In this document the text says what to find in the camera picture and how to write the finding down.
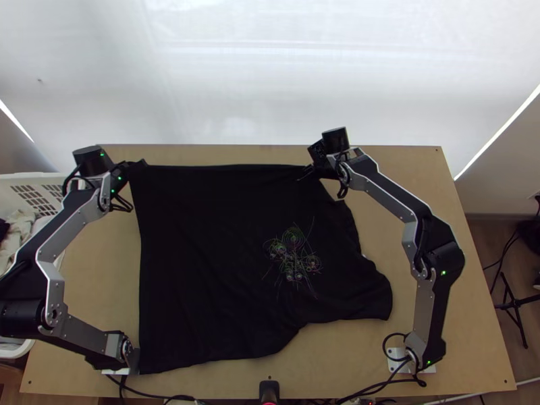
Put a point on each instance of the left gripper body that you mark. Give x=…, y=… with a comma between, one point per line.
x=120, y=171

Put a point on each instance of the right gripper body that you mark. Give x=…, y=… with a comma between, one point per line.
x=324, y=168

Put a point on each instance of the black t-shirt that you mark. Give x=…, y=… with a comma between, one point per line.
x=211, y=261

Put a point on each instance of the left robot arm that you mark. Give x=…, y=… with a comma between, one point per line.
x=55, y=236

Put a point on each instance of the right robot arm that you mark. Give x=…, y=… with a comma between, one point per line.
x=426, y=253

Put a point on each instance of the white laundry basket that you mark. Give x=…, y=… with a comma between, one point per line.
x=38, y=192

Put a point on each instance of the white roller blind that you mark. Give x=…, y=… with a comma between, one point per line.
x=270, y=63

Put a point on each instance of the heap of clothes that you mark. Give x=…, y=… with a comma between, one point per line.
x=17, y=228

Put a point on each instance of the black tripod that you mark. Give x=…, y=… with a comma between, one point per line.
x=512, y=301

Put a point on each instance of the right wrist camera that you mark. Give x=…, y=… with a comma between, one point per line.
x=317, y=152

